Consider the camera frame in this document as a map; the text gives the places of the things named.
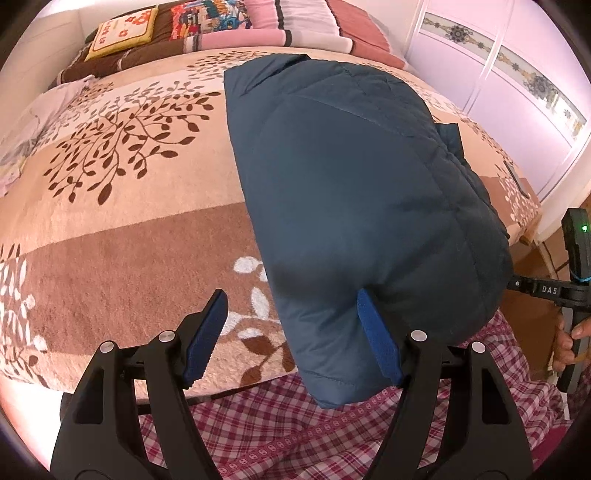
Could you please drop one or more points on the person's right hand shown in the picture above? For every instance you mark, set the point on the person's right hand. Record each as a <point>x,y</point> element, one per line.
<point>582,337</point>

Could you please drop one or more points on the leaf print bed blanket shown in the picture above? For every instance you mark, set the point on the leaf print bed blanket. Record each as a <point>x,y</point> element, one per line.
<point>138,230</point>

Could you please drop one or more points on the dark phone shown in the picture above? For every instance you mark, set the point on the dark phone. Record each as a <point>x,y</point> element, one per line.
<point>515,179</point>

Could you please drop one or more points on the pink folded blanket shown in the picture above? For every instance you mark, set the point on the pink folded blanket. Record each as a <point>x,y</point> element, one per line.
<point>258,37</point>

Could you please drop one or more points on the red plaid pants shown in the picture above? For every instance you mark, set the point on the red plaid pants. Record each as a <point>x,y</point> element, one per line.
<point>286,438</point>

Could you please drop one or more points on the white striped folded blanket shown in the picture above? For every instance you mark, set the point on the white striped folded blanket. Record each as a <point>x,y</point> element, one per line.
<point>309,23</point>

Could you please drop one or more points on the lilac wardrobe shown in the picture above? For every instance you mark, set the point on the lilac wardrobe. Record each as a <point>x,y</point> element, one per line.
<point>498,92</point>

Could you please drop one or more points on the brown blanket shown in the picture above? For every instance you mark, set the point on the brown blanket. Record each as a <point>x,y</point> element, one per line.
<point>87,69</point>

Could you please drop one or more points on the yellow floral pillow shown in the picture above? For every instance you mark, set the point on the yellow floral pillow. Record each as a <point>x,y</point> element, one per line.
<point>122,34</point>

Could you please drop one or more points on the dark blue padded jacket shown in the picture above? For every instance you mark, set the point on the dark blue padded jacket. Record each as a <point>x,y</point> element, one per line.
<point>360,184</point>

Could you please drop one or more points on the colourful printed pillow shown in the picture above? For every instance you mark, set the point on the colourful printed pillow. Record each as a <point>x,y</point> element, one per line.
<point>207,18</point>

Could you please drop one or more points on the beige bed headboard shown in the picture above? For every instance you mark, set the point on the beige bed headboard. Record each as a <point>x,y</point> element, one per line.
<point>60,41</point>

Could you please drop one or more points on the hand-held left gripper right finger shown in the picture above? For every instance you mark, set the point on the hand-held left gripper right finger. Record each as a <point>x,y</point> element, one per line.
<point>378,337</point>

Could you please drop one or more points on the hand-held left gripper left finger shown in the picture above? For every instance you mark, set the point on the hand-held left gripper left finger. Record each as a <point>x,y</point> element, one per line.
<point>205,337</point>

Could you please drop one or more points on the reddish pink pillow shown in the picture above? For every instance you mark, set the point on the reddish pink pillow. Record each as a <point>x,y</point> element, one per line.
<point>364,32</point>

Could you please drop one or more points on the lilac crumpled cloth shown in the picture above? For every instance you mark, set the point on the lilac crumpled cloth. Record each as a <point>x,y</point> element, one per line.
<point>32,124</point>

